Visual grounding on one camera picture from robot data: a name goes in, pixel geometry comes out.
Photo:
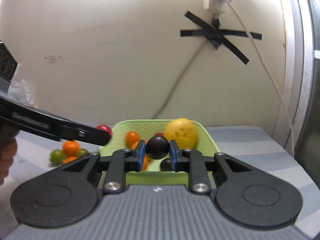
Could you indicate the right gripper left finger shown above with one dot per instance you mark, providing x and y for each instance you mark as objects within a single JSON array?
[{"x": 71, "y": 192}]

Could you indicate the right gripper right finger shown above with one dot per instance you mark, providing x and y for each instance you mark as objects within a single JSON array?
[{"x": 241, "y": 192}]

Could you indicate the orange tangerine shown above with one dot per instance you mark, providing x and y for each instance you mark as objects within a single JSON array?
[{"x": 70, "y": 148}]

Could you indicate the large yellow pomelo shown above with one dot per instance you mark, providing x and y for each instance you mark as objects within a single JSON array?
[{"x": 183, "y": 131}]

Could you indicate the dark purple plum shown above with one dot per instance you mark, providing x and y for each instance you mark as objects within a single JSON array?
[{"x": 157, "y": 147}]

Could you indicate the person hand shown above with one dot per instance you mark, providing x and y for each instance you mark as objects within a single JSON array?
[{"x": 7, "y": 158}]

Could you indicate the clear plastic bag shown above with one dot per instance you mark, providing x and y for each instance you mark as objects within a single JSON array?
[{"x": 19, "y": 91}]

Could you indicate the green lime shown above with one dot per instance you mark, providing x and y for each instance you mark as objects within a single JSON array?
[{"x": 57, "y": 156}]

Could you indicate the red cherry tomato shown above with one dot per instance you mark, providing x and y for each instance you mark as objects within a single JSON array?
[{"x": 105, "y": 128}]

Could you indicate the black tape cross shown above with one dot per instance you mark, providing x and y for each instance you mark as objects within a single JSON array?
[{"x": 214, "y": 34}]

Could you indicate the window frame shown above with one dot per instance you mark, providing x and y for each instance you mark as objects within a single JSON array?
[{"x": 301, "y": 85}]

